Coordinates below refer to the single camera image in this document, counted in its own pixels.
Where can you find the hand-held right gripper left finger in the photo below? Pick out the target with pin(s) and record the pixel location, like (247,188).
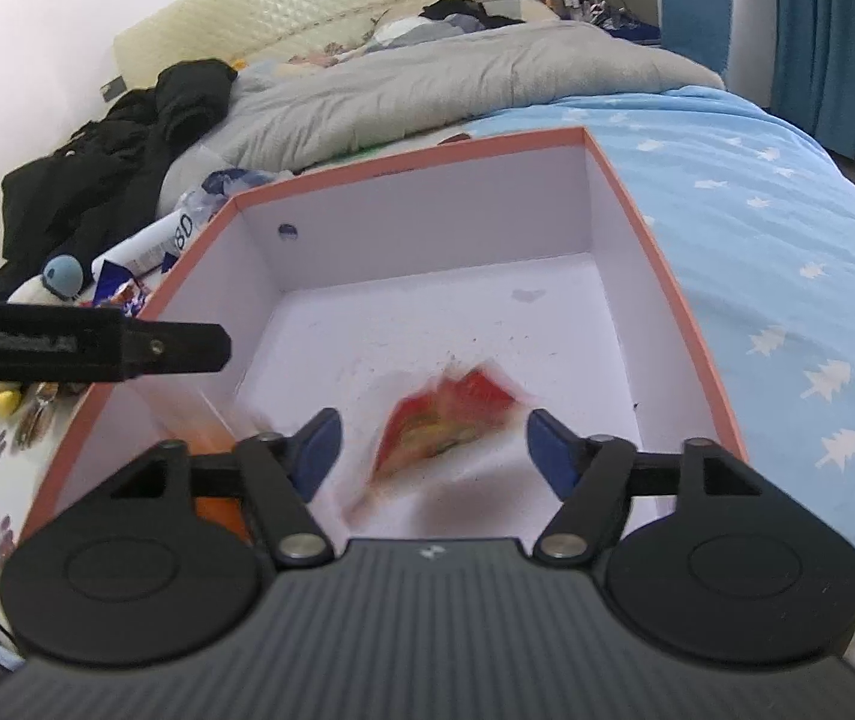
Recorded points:
(318,446)

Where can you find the black clothes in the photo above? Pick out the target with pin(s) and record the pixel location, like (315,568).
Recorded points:
(465,11)

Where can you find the clear plastic bag blue print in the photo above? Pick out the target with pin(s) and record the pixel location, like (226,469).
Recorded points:
(225,184)

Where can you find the white food-print sheet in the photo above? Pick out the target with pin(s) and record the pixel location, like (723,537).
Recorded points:
(0,465)

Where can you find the white cylindrical packet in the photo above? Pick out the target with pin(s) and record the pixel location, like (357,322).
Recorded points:
(146,244)

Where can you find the blue curtain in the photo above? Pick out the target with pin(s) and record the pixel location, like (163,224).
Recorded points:
(825,52)

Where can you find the blue tree-print bedsheet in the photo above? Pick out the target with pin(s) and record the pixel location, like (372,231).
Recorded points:
(772,240)

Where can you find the row of small bottles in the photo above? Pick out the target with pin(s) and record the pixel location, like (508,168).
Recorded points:
(573,4)

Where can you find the blue snack packet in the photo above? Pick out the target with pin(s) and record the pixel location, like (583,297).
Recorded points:
(116,289)

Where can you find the black jacket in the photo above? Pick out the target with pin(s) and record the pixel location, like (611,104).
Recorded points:
(135,142)

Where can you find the blue padded board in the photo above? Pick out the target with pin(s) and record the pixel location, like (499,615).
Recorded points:
(697,7)

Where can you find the red snack packet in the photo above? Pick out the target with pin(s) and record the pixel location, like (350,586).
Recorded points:
(465,405)

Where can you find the grey comforter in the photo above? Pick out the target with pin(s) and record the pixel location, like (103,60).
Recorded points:
(397,97)

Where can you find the cream quilted headboard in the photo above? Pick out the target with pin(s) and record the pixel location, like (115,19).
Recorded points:
(285,0)

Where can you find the blue and white plush toy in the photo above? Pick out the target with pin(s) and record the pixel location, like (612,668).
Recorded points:
(63,275)

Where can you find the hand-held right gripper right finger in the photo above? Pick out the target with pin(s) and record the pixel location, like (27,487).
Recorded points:
(551,454)

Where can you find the pink cardboard box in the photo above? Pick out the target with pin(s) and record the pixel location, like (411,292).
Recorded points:
(435,210)

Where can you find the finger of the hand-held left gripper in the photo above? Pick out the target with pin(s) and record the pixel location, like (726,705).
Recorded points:
(180,349)

